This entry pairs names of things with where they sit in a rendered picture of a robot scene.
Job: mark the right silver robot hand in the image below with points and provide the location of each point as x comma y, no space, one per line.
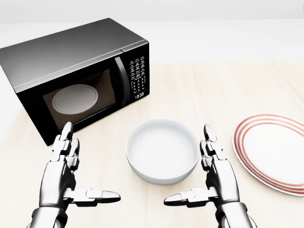
224,183

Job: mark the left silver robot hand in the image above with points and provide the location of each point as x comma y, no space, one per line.
55,180

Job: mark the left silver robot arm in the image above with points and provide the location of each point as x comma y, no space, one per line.
46,217

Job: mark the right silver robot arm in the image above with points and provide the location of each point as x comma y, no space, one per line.
235,216

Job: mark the white plate with red rings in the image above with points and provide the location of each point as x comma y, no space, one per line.
273,154

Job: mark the white bowl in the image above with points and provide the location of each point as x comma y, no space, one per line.
162,152

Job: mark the white microwave turntable plate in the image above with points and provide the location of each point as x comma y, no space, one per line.
74,99

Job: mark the black microwave oven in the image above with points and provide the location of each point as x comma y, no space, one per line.
71,71

